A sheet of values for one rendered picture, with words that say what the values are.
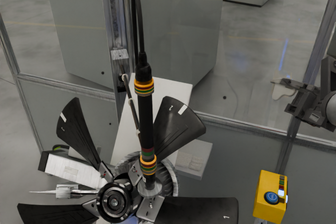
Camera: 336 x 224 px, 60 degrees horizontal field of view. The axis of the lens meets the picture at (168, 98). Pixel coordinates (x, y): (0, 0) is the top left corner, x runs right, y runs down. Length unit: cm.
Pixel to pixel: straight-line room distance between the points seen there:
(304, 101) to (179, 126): 36
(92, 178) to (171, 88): 45
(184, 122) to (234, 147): 80
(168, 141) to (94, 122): 112
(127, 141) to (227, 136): 62
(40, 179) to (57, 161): 155
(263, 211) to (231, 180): 69
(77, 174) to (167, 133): 42
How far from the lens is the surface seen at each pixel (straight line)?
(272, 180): 122
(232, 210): 93
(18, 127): 336
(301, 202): 189
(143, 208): 95
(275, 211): 116
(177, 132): 87
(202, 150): 157
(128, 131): 119
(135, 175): 94
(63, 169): 120
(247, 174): 177
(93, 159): 99
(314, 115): 72
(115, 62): 125
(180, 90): 113
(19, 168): 291
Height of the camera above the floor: 197
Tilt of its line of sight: 35 degrees down
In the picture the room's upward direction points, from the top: straight up
